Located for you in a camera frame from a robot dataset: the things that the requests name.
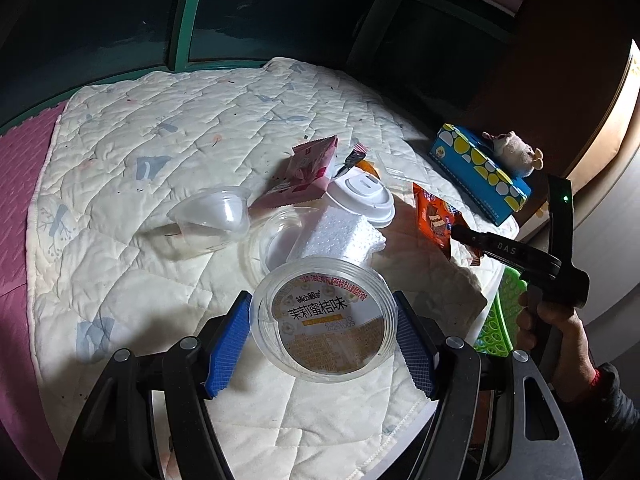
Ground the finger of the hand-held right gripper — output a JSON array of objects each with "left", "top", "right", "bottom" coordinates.
[{"left": 451, "top": 224, "right": 563, "bottom": 281}]

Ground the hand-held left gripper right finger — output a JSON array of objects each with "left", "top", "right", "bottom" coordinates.
[{"left": 391, "top": 290, "right": 586, "bottom": 480}]

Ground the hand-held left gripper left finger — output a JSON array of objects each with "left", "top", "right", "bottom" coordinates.
[{"left": 60, "top": 290, "right": 253, "bottom": 480}]

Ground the green mesh basket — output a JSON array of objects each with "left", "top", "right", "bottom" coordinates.
[{"left": 472, "top": 266, "right": 531, "bottom": 358}]

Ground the orange snack packet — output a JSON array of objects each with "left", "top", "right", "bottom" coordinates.
[{"left": 412, "top": 182, "right": 483, "bottom": 266}]

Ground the person's right forearm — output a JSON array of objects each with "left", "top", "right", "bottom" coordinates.
[{"left": 550, "top": 362, "right": 640, "bottom": 480}]

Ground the person's right hand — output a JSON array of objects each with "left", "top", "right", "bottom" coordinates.
[{"left": 515, "top": 292, "right": 597, "bottom": 402}]

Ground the white cabinet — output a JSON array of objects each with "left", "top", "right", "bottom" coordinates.
[{"left": 570, "top": 180, "right": 640, "bottom": 366}]

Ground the blue spotted tissue box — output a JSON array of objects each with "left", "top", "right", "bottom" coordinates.
[{"left": 427, "top": 122, "right": 532, "bottom": 227}]

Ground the small plush toy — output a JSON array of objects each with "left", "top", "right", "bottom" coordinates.
[{"left": 481, "top": 130, "right": 546, "bottom": 178}]

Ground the clear plastic bowl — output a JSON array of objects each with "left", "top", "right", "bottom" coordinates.
[{"left": 239, "top": 206, "right": 321, "bottom": 286}]

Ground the beige floral pillow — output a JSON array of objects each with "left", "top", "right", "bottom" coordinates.
[{"left": 515, "top": 40, "right": 640, "bottom": 241}]

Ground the clear plastic tray lid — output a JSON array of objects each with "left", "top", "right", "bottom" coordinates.
[{"left": 372, "top": 151, "right": 431, "bottom": 196}]

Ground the clear plastic cup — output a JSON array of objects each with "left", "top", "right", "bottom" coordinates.
[{"left": 166, "top": 185, "right": 252, "bottom": 261}]

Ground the white foam block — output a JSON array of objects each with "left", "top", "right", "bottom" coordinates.
[{"left": 292, "top": 205, "right": 388, "bottom": 267}]

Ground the white cup lid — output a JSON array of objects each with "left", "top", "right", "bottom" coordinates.
[{"left": 325, "top": 171, "right": 396, "bottom": 228}]

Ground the small striped snack wrapper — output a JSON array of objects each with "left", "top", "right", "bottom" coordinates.
[{"left": 332, "top": 142, "right": 371, "bottom": 178}]

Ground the pink carton box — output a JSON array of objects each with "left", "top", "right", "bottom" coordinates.
[{"left": 248, "top": 136, "right": 339, "bottom": 210}]

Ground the white quilted blanket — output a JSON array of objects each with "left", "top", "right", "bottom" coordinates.
[{"left": 25, "top": 55, "right": 521, "bottom": 480}]

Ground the pink foam mat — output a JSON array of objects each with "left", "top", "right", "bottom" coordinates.
[{"left": 0, "top": 102, "right": 76, "bottom": 480}]

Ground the green window frame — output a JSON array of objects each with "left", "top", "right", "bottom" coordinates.
[{"left": 165, "top": 0, "right": 516, "bottom": 76}]

